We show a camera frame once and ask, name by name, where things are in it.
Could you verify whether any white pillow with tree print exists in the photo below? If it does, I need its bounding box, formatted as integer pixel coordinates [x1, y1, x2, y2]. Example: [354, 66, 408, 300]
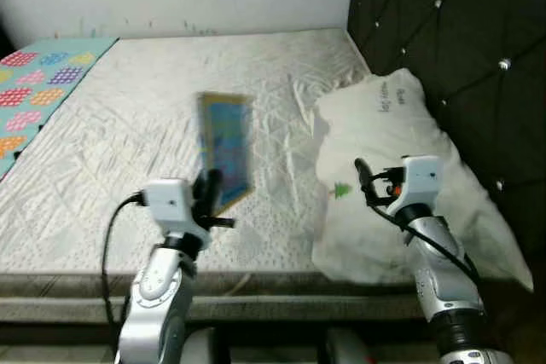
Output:
[311, 68, 534, 292]

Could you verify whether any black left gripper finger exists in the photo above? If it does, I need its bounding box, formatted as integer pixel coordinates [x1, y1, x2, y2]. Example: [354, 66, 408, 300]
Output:
[201, 168, 225, 213]

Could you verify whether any grey robot leg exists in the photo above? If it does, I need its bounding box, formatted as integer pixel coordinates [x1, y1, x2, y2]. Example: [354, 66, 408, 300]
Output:
[179, 326, 227, 364]
[320, 326, 372, 364]

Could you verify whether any grey robot left leg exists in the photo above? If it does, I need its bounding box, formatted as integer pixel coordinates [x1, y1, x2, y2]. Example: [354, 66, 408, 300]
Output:
[179, 326, 227, 364]

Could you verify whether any grey robot right leg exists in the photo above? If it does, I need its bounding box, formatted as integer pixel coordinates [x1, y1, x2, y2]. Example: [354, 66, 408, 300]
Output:
[320, 326, 372, 364]

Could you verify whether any blue and yellow children's book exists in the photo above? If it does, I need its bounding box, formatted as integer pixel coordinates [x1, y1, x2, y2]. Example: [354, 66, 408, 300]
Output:
[198, 91, 255, 216]

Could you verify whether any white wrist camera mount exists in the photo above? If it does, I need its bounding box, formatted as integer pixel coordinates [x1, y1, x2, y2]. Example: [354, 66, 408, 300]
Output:
[141, 179, 210, 250]
[397, 156, 444, 220]

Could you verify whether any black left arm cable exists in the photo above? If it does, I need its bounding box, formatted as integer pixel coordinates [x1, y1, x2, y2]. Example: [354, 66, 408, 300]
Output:
[101, 194, 146, 331]

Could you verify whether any grey quilted mattress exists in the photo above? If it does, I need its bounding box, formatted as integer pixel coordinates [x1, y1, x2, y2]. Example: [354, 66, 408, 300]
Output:
[0, 27, 534, 322]

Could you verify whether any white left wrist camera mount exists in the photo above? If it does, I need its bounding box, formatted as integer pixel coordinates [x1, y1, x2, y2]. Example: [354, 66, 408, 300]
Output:
[141, 179, 210, 250]

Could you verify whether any teal blanket with colourful patches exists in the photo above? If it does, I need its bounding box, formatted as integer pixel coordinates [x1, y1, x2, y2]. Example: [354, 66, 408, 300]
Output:
[0, 36, 119, 182]

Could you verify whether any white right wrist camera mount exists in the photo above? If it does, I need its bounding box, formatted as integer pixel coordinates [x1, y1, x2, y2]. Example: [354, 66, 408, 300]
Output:
[397, 156, 444, 220]

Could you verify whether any black tufted headboard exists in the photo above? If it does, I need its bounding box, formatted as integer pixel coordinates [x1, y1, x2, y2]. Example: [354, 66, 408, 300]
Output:
[346, 0, 546, 280]

